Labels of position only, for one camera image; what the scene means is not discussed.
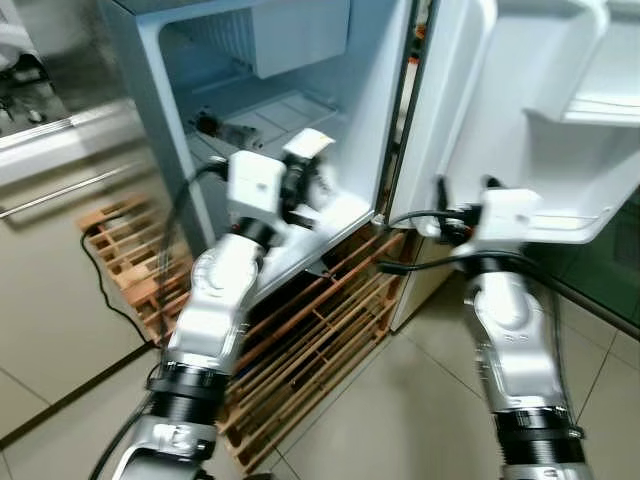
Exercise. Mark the white printed food package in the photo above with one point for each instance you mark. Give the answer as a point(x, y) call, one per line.
point(308, 143)

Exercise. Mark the white fridge door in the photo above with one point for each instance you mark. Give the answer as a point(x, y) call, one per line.
point(480, 120)

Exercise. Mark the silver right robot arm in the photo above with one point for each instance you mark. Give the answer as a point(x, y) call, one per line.
point(510, 340)

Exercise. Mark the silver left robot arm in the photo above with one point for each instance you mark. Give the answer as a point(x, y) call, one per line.
point(215, 300)

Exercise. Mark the white fridge shelf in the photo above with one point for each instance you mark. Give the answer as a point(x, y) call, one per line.
point(290, 110)

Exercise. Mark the grey fridge body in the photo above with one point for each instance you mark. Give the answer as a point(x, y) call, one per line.
point(150, 150)

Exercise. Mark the clear bottle with dark cap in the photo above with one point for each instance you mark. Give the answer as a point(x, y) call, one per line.
point(230, 132)

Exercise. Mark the wooden slatted pallet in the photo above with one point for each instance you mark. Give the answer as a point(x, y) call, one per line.
point(310, 330)

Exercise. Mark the dark green cabinet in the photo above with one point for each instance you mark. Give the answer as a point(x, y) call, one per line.
point(600, 260)

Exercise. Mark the grey freezer compartment box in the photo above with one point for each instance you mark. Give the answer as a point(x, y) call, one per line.
point(300, 35)

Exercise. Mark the beige kitchen cabinet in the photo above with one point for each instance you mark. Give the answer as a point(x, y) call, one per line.
point(50, 280)

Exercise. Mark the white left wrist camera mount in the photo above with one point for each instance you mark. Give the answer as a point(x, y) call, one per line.
point(255, 185)

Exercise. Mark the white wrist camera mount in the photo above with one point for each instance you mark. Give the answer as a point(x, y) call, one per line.
point(510, 215)
point(255, 185)

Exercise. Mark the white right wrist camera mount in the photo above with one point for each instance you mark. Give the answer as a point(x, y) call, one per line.
point(510, 215)

